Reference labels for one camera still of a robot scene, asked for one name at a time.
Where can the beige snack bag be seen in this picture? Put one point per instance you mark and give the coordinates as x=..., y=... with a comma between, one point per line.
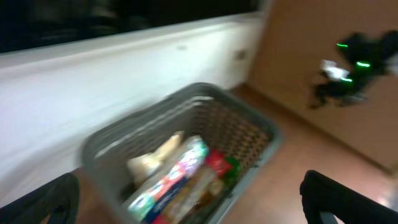
x=143, y=167

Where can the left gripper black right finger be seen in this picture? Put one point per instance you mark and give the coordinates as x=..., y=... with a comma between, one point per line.
x=324, y=201

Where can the Kleenex tissue multipack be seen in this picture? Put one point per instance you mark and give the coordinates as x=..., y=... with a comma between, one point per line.
x=146, y=204

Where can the green round cup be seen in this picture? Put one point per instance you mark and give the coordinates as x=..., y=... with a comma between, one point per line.
x=231, y=176

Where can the grey plastic basket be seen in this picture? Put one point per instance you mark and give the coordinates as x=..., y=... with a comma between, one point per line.
x=222, y=120

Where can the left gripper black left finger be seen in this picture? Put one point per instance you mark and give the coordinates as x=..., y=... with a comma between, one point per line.
x=57, y=201

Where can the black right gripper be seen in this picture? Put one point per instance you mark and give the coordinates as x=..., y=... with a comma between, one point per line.
x=368, y=60

